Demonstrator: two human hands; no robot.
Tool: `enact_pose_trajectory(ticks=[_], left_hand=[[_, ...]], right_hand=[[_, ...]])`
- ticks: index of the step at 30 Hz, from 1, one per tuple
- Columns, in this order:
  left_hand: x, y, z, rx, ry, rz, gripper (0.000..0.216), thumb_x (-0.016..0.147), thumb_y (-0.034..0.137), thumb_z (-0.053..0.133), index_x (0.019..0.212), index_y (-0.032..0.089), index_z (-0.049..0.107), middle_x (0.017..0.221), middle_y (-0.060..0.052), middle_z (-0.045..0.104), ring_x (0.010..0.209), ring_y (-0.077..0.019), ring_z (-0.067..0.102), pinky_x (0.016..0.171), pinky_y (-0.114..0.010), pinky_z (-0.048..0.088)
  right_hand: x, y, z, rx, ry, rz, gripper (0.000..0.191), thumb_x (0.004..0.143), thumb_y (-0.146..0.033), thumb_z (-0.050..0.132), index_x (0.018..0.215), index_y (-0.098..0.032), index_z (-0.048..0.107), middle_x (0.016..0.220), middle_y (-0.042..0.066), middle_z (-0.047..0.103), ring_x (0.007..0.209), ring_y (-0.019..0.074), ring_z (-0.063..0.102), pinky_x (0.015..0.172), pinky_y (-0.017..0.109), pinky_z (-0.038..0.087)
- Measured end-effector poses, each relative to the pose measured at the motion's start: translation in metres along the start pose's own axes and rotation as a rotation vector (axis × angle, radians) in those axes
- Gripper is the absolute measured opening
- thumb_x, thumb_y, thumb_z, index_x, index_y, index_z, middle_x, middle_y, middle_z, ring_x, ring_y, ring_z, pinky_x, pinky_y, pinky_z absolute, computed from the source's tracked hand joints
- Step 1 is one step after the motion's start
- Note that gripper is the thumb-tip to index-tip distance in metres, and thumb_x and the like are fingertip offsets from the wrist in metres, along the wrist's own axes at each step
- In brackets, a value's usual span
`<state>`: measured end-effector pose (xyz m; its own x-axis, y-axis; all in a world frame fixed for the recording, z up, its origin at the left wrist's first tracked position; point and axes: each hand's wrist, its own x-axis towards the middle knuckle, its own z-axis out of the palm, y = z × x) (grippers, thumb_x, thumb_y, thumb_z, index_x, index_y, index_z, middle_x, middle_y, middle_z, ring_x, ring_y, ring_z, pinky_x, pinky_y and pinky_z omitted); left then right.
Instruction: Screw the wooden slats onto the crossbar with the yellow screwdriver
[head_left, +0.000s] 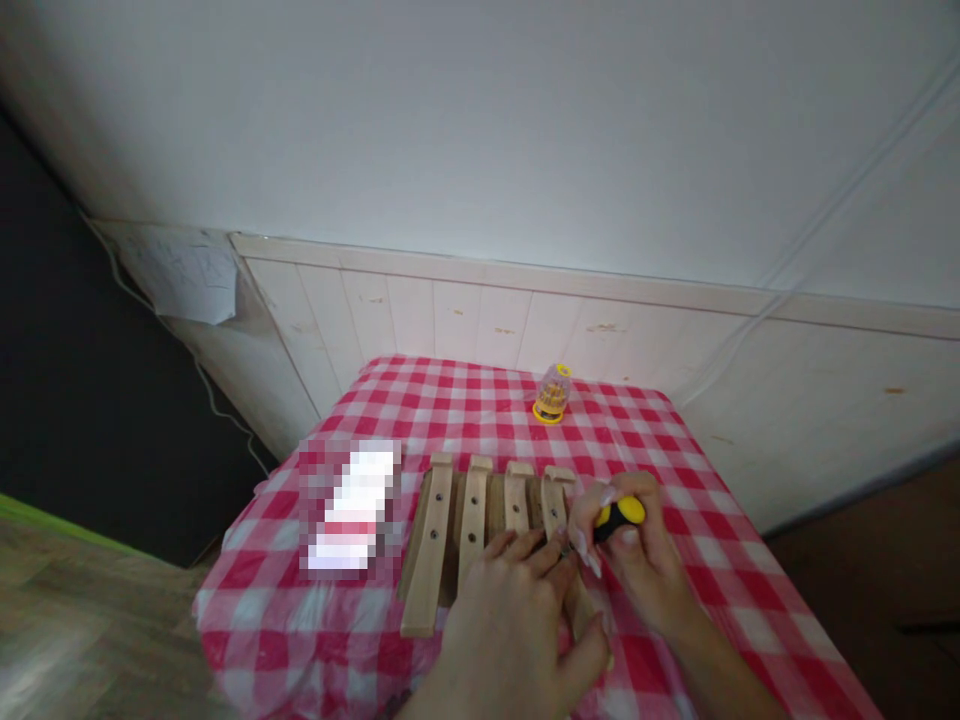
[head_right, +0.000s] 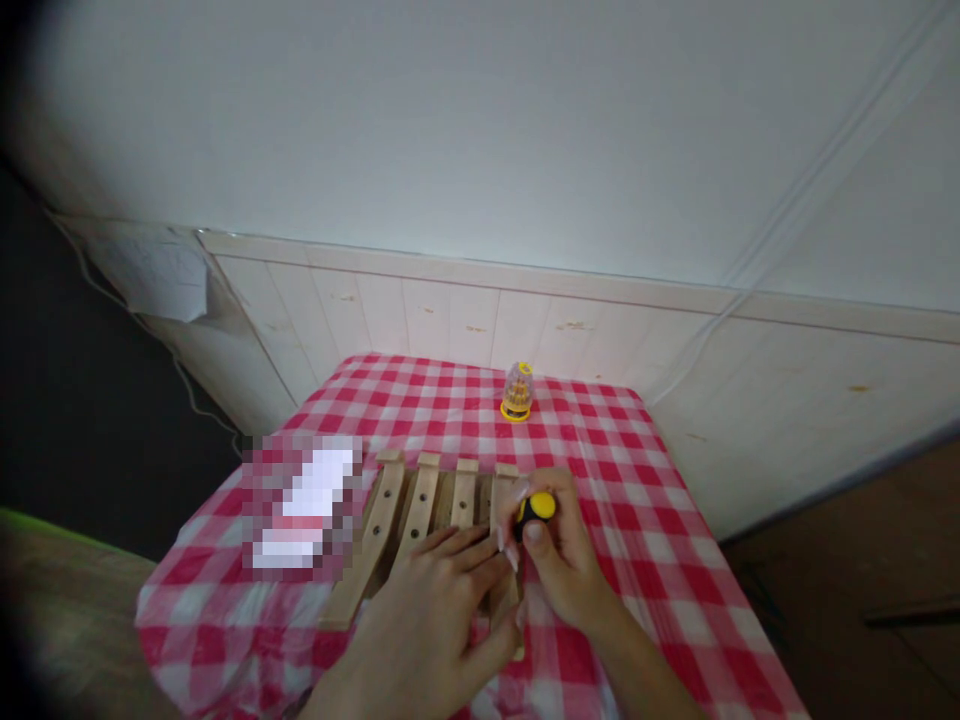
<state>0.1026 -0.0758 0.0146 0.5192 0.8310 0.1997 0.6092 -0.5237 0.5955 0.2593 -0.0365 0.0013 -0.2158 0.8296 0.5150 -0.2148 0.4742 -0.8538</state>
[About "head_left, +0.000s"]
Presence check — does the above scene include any wooden slatted rack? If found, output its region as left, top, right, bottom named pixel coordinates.
left=398, top=451, right=603, bottom=648

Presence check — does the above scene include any white paper sheet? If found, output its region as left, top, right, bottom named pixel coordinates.
left=118, top=224, right=241, bottom=326

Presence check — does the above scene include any yellow black handled screwdriver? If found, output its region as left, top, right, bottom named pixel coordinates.
left=558, top=495, right=648, bottom=560

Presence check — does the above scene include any red white checked tablecloth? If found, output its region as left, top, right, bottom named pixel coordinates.
left=191, top=354, right=886, bottom=720

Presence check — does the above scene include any black panel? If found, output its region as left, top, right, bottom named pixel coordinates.
left=0, top=104, right=275, bottom=570

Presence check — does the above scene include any person's right hand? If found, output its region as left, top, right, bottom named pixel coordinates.
left=566, top=470, right=705, bottom=640

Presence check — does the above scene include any thick white wall cable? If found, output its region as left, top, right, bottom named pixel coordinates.
left=673, top=56, right=960, bottom=410

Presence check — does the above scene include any yellow screwdriver bit holder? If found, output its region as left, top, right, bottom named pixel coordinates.
left=531, top=362, right=576, bottom=426

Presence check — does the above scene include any thin white wall cable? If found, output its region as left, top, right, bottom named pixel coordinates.
left=88, top=215, right=280, bottom=481

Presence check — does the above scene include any person's left hand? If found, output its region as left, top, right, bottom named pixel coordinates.
left=437, top=528, right=613, bottom=715

